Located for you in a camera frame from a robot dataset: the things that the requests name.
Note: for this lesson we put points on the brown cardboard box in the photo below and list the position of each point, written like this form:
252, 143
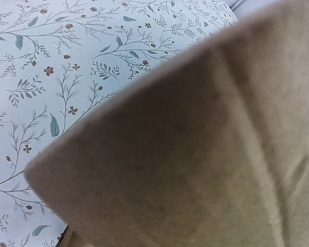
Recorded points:
210, 149

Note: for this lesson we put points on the floral patterned table mat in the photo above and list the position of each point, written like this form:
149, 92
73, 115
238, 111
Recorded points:
61, 59

